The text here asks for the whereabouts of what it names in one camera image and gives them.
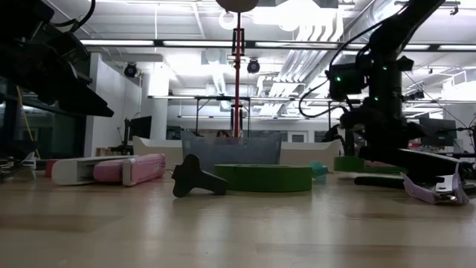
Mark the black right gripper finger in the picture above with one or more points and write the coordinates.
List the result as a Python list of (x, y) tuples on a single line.
[(383, 134)]

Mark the white plastic bin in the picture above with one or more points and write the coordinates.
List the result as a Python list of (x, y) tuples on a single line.
[(156, 152), (297, 156)]

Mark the grey translucent plastic bin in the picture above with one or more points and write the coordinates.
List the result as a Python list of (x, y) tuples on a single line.
[(238, 152)]

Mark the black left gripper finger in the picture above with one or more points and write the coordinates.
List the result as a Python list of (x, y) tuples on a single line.
[(89, 104)]

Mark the red desk lamp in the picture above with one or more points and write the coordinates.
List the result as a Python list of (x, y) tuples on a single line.
[(237, 74)]

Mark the person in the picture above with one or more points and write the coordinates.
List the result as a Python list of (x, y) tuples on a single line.
[(223, 134), (332, 134)]

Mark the pink white stapler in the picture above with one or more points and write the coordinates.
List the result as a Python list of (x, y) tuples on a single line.
[(141, 169)]

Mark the black computer monitor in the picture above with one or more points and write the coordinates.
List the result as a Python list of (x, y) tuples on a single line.
[(439, 132), (139, 128)]

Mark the black round ceiling speaker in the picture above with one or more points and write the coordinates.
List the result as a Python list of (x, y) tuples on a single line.
[(253, 66), (131, 70)]

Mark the purple stapler remover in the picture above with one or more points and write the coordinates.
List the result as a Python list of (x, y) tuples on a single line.
[(420, 193)]

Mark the green tape roll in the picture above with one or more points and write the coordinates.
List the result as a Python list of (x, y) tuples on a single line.
[(260, 178), (347, 164)]

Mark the long ceiling light rail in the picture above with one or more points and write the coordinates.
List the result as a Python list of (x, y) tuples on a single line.
[(119, 42)]

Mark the teal stapler remover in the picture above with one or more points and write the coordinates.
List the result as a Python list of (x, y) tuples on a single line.
[(319, 171)]

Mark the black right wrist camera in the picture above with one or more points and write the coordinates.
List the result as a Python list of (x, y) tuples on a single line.
[(346, 83)]

